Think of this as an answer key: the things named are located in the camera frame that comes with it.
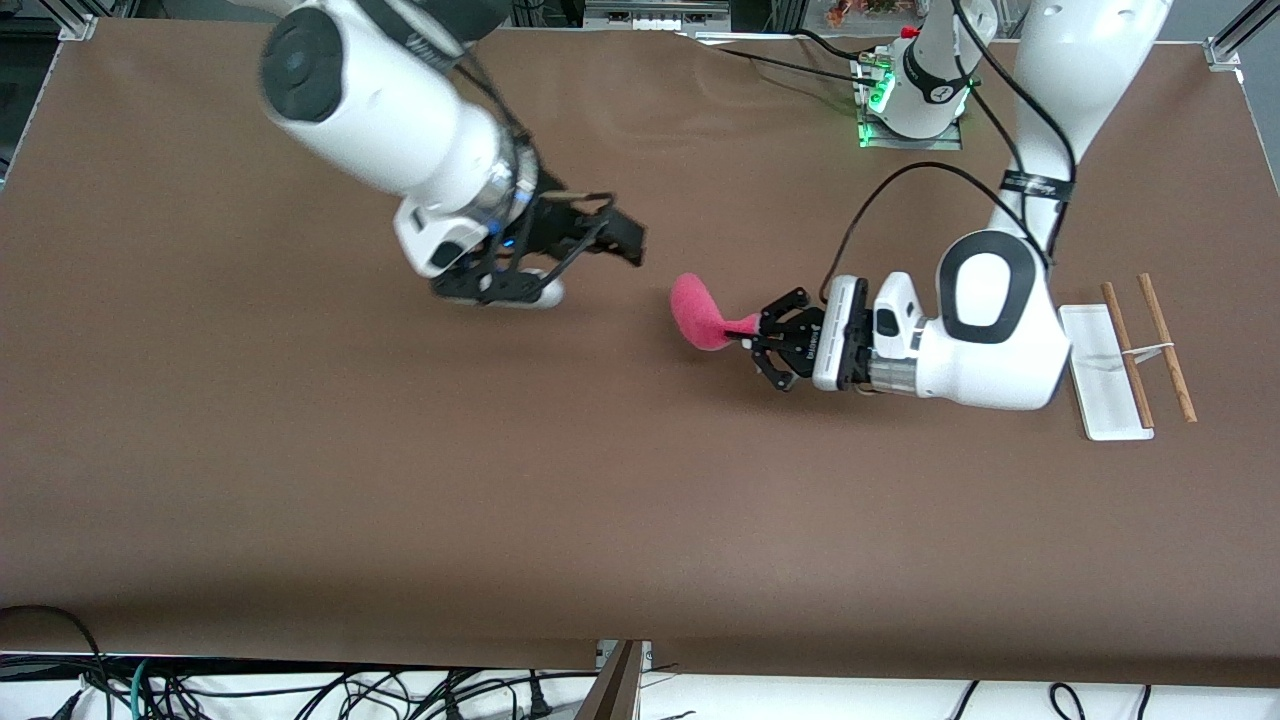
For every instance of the white rack base plate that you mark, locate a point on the white rack base plate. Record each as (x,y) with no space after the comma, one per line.
(1100,370)

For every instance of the brown wooden beam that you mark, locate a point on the brown wooden beam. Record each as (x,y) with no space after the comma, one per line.
(612,690)

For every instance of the wooden chopsticks pair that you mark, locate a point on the wooden chopsticks pair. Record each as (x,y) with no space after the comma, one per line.
(1170,355)

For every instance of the grey and pink towel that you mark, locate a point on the grey and pink towel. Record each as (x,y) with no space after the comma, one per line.
(700,310)

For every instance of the aluminium frame profile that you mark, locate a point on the aluminium frame profile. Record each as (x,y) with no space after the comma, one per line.
(78,20)
(1240,35)

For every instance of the orange background items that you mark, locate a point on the orange background items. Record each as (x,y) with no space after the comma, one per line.
(860,10)

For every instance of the thin white rack tie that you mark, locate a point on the thin white rack tie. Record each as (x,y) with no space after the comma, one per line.
(1150,350)

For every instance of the brown table cover sheet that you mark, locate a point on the brown table cover sheet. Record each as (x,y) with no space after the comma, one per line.
(640,450)

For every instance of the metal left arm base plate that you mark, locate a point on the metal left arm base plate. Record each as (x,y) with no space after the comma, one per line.
(910,142)

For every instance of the white power strip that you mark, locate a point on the white power strip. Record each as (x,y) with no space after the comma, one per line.
(665,22)

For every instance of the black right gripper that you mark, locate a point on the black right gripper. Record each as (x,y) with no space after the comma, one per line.
(549,226)

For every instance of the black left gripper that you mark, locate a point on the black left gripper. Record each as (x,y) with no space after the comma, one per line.
(797,337)

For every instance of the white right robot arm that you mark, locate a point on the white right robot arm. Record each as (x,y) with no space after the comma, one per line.
(380,110)

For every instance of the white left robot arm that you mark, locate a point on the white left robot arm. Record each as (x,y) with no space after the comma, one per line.
(1000,340)

